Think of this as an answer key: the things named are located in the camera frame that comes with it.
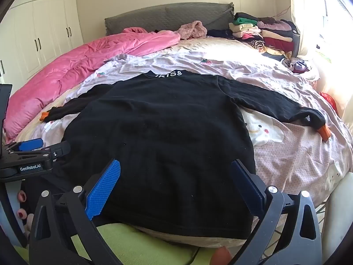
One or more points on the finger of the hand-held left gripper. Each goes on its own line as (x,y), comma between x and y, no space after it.
(30,144)
(59,148)

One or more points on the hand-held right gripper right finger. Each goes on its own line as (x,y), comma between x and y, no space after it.
(248,187)

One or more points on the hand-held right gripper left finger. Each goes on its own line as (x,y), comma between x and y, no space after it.
(103,187)

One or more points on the black sweater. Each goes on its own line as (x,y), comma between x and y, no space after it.
(165,143)

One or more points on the stack of folded clothes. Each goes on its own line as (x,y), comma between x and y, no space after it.
(275,38)

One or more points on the spotted pajama cloth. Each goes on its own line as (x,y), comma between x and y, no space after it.
(22,198)

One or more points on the printed pink bed sheet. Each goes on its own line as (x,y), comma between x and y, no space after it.
(289,154)

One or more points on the light green cloth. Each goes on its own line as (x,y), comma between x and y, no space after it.
(132,243)

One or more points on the pink quilt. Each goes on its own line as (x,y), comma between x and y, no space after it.
(69,69)

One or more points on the white mattress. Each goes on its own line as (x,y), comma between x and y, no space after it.
(339,204)

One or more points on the white wardrobe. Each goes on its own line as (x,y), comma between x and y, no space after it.
(41,33)

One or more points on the red cloth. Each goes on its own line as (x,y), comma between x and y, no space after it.
(331,100)

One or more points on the purple cloth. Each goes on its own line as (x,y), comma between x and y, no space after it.
(299,66)

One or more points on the beige bed sheet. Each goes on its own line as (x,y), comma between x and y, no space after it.
(220,47)

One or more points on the grey storage box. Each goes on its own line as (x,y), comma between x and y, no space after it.
(296,44)

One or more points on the dark blue cloth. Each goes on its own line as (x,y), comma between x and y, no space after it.
(220,33)

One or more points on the pink fluffy cloth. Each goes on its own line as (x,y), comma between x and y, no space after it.
(193,30)

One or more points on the grey quilted headboard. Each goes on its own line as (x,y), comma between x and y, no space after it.
(165,16)

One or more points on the cream curtain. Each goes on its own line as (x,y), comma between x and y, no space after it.
(306,19)

